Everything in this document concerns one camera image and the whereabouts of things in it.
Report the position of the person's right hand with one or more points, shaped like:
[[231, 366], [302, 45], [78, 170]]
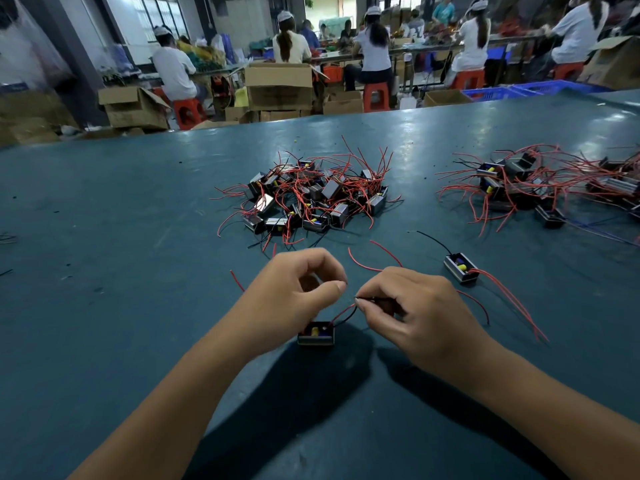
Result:
[[430, 325]]

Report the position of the large closed cardboard box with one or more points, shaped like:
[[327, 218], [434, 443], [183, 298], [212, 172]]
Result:
[[279, 87]]

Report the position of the person's left forearm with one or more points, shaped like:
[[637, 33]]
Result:
[[160, 425]]

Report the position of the person's left hand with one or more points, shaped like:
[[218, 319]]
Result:
[[285, 305]]

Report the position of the person's right forearm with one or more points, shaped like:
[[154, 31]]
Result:
[[565, 420]]

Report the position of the shallow cardboard box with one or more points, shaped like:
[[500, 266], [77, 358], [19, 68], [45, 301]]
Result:
[[447, 98]]

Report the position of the low cardboard box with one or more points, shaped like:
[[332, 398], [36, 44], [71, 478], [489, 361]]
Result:
[[343, 102]]

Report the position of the open cardboard box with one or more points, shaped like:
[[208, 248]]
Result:
[[133, 108]]

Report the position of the blue plastic crate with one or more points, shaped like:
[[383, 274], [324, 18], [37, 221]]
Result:
[[495, 93], [558, 87]]

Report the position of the tilted cardboard box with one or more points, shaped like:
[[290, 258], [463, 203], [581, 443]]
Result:
[[612, 63]]

